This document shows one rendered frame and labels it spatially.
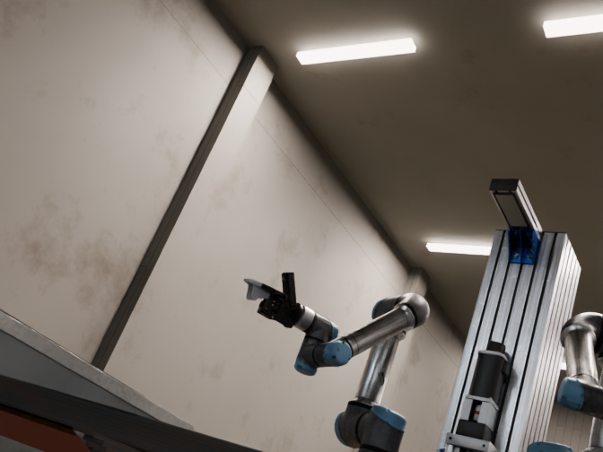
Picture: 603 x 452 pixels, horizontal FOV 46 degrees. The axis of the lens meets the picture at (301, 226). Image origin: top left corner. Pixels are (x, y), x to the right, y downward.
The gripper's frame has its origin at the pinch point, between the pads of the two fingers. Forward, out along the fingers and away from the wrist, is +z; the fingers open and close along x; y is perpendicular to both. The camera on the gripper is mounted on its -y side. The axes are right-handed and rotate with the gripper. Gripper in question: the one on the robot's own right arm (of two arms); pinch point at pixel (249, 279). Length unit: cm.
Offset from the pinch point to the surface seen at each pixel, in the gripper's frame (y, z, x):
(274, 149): -237, -143, 464
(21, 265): -2, 27, 349
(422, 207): -292, -351, 486
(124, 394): 46, 12, 22
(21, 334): 44, 51, 2
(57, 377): 50, 35, 10
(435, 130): -309, -252, 360
